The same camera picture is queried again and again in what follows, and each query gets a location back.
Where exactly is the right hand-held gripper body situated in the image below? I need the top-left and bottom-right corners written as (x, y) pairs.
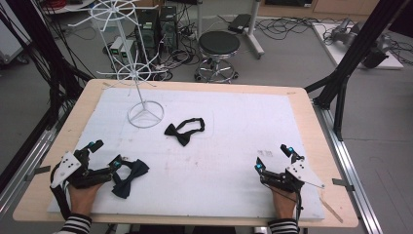
top-left (258, 157), bottom-right (326, 193)

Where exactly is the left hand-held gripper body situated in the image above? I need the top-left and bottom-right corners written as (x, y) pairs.
top-left (49, 147), bottom-right (114, 190)

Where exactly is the dark navy bow tie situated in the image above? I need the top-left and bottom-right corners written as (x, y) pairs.
top-left (111, 158), bottom-right (151, 200)

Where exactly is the black bow tie with strap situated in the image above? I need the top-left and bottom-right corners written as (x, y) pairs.
top-left (164, 117), bottom-right (207, 147)

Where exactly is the white wire display rack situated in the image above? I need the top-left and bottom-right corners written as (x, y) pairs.
top-left (66, 0), bottom-right (170, 130)

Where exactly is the person's right hand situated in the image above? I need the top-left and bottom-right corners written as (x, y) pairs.
top-left (271, 187), bottom-right (301, 220)

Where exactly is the person's left hand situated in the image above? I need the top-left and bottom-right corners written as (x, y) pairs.
top-left (67, 181), bottom-right (105, 218)

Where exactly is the white foam mat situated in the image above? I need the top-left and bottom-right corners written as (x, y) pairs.
top-left (47, 87), bottom-right (326, 222)

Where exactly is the thin wooden stick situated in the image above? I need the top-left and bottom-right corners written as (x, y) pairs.
top-left (319, 196), bottom-right (345, 224)

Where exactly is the small white box device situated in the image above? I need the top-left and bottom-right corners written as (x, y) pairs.
top-left (120, 38), bottom-right (135, 62)
top-left (108, 36), bottom-right (125, 58)

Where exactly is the white floor platform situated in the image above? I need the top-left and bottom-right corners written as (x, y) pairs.
top-left (311, 21), bottom-right (405, 71)

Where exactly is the white metal table leg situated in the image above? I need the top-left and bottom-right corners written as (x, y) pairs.
top-left (243, 0), bottom-right (266, 60)

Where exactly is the black computer tower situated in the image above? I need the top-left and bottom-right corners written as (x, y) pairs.
top-left (134, 8), bottom-right (161, 64)
top-left (159, 5), bottom-right (179, 53)

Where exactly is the black round stool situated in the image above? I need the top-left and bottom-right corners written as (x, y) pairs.
top-left (194, 30), bottom-right (242, 84)

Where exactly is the black and grey device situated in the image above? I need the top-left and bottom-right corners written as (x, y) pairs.
top-left (361, 32), bottom-right (394, 69)

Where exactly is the grey robot device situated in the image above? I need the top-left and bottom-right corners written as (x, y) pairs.
top-left (330, 18), bottom-right (361, 47)

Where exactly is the black flat power box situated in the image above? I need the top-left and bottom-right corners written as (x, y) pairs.
top-left (227, 13), bottom-right (252, 34)

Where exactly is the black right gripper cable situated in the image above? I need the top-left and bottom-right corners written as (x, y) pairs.
top-left (293, 189), bottom-right (305, 225)

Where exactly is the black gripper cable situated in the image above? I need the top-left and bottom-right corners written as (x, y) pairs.
top-left (293, 189), bottom-right (305, 225)
top-left (49, 162), bottom-right (72, 221)

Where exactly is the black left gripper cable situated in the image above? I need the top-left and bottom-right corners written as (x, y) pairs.
top-left (49, 162), bottom-right (72, 221)

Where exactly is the grey metal bracket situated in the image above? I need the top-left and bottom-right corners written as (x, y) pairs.
top-left (331, 177), bottom-right (356, 193)
top-left (23, 165), bottom-right (53, 182)

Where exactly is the aluminium rail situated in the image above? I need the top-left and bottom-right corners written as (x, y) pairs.
top-left (0, 106), bottom-right (71, 222)
top-left (311, 97), bottom-right (384, 234)

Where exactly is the black frame with cable bundle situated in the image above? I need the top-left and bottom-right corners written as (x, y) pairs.
top-left (0, 0), bottom-right (95, 131)

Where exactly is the black metal frame strut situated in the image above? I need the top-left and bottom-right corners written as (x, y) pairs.
top-left (304, 0), bottom-right (410, 142)

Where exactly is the tangle of black floor cables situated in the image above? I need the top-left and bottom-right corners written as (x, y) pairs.
top-left (254, 16), bottom-right (329, 42)

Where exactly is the tangle of computer cables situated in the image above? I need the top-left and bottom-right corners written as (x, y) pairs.
top-left (152, 3), bottom-right (203, 82)

